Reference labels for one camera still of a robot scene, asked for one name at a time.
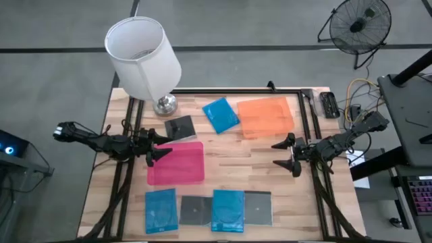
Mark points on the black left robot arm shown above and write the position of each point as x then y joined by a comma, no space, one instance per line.
98,141

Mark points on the grey side desk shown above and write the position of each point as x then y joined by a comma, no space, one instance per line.
408,118

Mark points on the pink translucent plastic bin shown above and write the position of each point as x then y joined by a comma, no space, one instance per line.
182,165

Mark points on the orange translucent plastic bin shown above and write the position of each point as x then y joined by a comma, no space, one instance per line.
265,116

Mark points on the black aluminium table frame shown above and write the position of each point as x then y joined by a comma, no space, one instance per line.
236,91

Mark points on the grey equipment stand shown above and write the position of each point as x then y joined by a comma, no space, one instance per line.
20,166

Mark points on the black stand beam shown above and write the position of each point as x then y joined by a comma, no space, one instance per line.
374,165

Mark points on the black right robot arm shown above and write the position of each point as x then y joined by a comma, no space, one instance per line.
347,136

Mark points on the backlit black keyboard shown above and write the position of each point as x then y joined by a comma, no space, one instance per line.
422,195

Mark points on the black clamp mount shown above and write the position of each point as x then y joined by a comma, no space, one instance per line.
270,86

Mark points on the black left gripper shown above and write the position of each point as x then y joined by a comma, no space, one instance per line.
140,143

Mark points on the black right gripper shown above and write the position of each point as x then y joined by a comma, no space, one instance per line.
305,150

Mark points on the blue jewel case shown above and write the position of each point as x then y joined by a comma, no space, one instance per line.
161,211
227,211
221,115

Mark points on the black jewel case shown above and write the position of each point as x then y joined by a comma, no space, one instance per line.
180,128
195,211
258,208

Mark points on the black floor fan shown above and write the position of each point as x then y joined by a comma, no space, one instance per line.
359,27

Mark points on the white paper sheet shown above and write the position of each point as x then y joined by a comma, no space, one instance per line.
362,182

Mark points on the computer case with blue light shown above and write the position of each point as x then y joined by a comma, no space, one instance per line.
10,145

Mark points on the white shade table lamp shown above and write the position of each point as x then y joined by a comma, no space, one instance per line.
141,67

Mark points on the black diagonal stand post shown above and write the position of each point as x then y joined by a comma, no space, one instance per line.
411,69

